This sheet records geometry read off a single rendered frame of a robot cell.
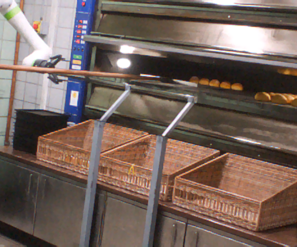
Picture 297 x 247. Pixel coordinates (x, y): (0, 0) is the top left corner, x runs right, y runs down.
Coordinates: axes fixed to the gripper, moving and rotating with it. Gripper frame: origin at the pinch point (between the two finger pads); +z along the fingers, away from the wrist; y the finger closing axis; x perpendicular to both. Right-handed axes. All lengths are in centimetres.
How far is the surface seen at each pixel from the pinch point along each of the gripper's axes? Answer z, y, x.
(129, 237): 71, 86, 0
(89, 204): 42, 75, 6
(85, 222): 41, 86, 6
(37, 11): -100, -38, -53
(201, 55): 74, -20, -39
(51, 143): -12, 49, -6
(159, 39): 31, -27, -49
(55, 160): -6, 59, -6
